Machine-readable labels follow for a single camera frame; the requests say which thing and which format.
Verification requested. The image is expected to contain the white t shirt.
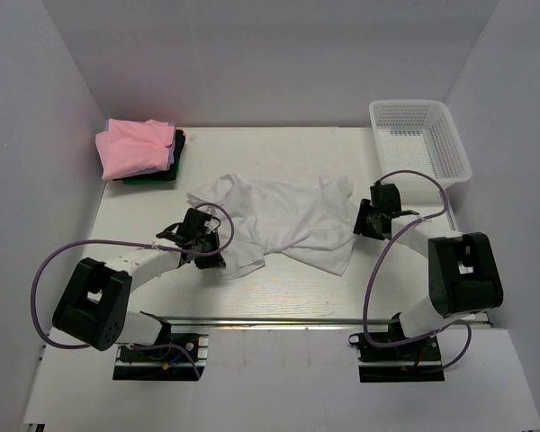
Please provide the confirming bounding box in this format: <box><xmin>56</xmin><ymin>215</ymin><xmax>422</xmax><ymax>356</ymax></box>
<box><xmin>187</xmin><ymin>174</ymin><xmax>357</xmax><ymax>279</ymax></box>

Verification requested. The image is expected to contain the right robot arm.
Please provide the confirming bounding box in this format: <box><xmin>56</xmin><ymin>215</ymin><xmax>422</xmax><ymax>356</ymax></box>
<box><xmin>354</xmin><ymin>181</ymin><xmax>504</xmax><ymax>359</ymax></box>

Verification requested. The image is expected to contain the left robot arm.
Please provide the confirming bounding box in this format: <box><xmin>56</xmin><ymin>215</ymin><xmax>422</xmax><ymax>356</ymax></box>
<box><xmin>52</xmin><ymin>208</ymin><xmax>225</xmax><ymax>359</ymax></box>

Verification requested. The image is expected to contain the black folded t shirt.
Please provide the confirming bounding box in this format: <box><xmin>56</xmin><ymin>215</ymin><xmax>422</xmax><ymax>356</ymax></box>
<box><xmin>119</xmin><ymin>128</ymin><xmax>186</xmax><ymax>181</ymax></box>

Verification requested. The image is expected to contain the green folded t shirt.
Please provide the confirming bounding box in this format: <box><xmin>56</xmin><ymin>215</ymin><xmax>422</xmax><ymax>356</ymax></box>
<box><xmin>121</xmin><ymin>178</ymin><xmax>176</xmax><ymax>186</ymax></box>

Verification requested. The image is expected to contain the white plastic basket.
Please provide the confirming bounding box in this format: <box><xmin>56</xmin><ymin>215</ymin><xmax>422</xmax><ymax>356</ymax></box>
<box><xmin>369</xmin><ymin>99</ymin><xmax>472</xmax><ymax>189</ymax></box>

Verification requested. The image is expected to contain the pink folded t shirt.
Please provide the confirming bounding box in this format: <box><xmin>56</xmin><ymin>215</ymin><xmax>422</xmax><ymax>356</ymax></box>
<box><xmin>95</xmin><ymin>119</ymin><xmax>174</xmax><ymax>181</ymax></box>

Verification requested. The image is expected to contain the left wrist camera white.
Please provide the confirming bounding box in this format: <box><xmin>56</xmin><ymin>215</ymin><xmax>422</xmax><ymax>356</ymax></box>
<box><xmin>194</xmin><ymin>209</ymin><xmax>221</xmax><ymax>235</ymax></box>

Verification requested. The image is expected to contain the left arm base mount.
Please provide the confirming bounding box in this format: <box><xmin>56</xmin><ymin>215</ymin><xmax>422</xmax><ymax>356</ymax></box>
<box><xmin>112</xmin><ymin>330</ymin><xmax>209</xmax><ymax>382</ymax></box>

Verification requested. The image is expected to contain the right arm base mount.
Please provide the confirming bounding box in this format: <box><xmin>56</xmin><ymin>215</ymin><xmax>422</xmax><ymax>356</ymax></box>
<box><xmin>348</xmin><ymin>333</ymin><xmax>445</xmax><ymax>383</ymax></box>

